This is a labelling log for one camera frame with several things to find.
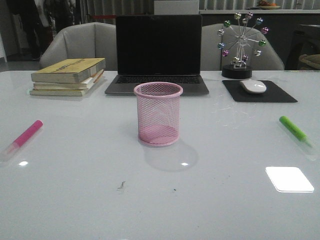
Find pink highlighter pen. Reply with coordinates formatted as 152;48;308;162
0;120;43;164

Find green highlighter pen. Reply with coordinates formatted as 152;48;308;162
279;116;320;161

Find pink mesh pen holder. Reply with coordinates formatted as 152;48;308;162
133;81;183;147

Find grey laptop computer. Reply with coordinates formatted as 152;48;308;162
105;14;209;96

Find middle book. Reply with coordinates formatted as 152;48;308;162
33;70;104;90

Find grey armchair right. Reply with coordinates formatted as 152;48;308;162
200;23;285;71

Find grey armchair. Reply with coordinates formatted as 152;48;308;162
200;23;285;71
39;22;118;71

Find white computer mouse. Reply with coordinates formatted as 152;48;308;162
239;79;267;94

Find grey armchair left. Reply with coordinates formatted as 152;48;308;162
39;22;118;71

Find top yellow book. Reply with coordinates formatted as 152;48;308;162
31;58;106;84

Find ferris wheel desk ornament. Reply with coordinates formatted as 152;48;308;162
217;11;269;79

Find black mouse pad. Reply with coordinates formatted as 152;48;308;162
222;80;298;103

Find bottom book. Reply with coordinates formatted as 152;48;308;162
29;75;103;97

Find fruit plate on counter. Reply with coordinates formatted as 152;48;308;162
257;0;281;10

